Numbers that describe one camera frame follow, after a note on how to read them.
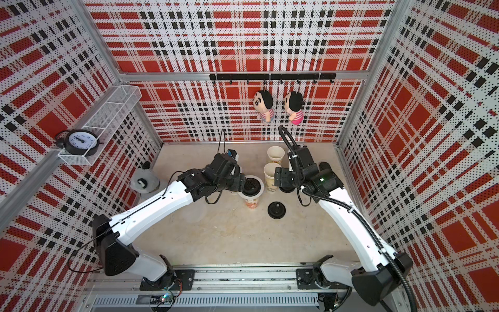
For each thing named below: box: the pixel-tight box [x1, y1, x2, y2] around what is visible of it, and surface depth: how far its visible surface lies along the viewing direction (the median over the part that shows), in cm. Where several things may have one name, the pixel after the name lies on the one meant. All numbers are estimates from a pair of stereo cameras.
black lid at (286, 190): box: [278, 186, 295, 194], surface depth 101 cm
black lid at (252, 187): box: [241, 177, 261, 197], surface depth 81 cm
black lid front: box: [267, 200, 287, 220], surface depth 93 cm
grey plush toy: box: [129, 161, 160, 194], surface depth 84 cm
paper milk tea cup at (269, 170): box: [263, 161, 282, 192], surface depth 91 cm
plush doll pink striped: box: [283, 91, 304, 125], surface depth 97 cm
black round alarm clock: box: [54, 128, 104, 157], surface depth 65 cm
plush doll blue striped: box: [252, 89, 275, 123], surface depth 95 cm
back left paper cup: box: [266, 145, 286, 162], surface depth 98 cm
